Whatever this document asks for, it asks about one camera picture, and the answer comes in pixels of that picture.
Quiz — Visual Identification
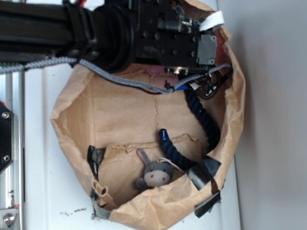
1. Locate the dark blue twisted rope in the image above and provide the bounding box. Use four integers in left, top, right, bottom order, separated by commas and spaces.
157, 89, 221, 173

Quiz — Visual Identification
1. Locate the grey braided cable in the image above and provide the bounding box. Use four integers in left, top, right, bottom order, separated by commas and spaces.
0, 57, 232, 95

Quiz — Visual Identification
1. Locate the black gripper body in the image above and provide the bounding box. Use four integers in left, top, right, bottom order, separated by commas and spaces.
134, 0, 217, 75

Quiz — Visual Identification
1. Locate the aluminium frame rail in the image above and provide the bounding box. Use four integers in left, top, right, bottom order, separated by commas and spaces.
0, 72, 25, 230

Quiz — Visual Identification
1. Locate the grey plush donkey toy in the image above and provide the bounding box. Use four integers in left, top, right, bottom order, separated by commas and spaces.
136, 149, 183, 192

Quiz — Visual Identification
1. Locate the metal corner bracket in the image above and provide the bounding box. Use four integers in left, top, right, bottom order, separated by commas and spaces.
0, 208, 20, 230

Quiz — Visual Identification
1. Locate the brown paper bag bin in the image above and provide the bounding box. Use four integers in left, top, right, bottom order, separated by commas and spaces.
50, 0, 247, 228

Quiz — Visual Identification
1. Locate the black mounting plate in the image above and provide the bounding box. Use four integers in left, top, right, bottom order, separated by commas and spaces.
0, 104, 13, 173

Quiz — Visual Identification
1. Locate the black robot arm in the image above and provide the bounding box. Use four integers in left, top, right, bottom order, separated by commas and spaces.
0, 0, 217, 74

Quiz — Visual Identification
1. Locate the white plastic tray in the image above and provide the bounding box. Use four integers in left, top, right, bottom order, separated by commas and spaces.
24, 64, 241, 230

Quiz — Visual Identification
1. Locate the white ribbon cable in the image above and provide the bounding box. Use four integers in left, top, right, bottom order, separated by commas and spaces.
200, 11, 226, 32

